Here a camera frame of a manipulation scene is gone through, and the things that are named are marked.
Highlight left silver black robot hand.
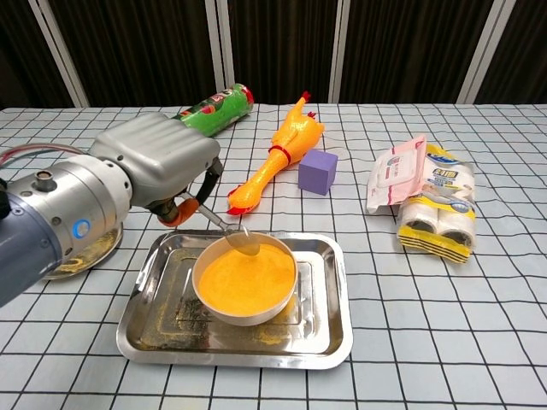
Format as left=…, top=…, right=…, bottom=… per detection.
left=88, top=111, right=223, bottom=227

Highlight small metal spoon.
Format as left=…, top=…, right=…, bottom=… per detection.
left=198, top=203, right=262, bottom=257

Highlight yellow-orange powder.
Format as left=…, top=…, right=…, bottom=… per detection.
left=198, top=243, right=297, bottom=318

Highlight white bowl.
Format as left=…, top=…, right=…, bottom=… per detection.
left=191, top=231, right=298, bottom=328

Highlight rectangular metal tray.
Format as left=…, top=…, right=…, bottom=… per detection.
left=116, top=229, right=354, bottom=369

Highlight green chips can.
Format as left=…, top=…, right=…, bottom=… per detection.
left=170, top=83, right=256, bottom=138

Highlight dark folding screen white frames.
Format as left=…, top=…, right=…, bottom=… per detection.
left=0, top=0, right=547, bottom=110

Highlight round metal plate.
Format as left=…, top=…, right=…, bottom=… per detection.
left=42, top=225, right=124, bottom=282

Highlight yellow rubber chicken toy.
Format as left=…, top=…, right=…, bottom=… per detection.
left=226, top=91, right=325, bottom=216

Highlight purple foam cube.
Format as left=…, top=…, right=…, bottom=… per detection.
left=297, top=149, right=339, bottom=196

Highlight pink wet wipes pack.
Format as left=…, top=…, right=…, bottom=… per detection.
left=366, top=133, right=428, bottom=216

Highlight yellow white bag rolls pack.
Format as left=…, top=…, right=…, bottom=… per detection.
left=396, top=143, right=478, bottom=266

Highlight blue checked tablecloth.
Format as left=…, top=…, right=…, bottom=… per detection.
left=0, top=102, right=547, bottom=410

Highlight left arm wrist cable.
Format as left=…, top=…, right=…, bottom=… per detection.
left=0, top=143, right=86, bottom=221

